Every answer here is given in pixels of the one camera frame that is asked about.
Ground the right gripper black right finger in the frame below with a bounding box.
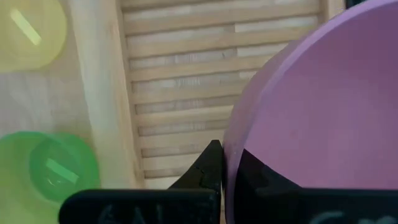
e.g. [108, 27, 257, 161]
[233, 148, 398, 224]

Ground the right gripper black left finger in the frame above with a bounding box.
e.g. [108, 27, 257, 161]
[58, 139, 223, 224]

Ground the small translucent green bowl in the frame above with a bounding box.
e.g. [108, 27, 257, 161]
[0, 131, 101, 224]

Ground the large lilac-pink bowl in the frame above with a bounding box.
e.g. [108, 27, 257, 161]
[221, 0, 398, 224]

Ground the small translucent yellow bowl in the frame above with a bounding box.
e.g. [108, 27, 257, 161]
[0, 0, 68, 73]

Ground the wooden slatted shelf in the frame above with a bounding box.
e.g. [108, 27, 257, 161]
[67, 0, 346, 191]

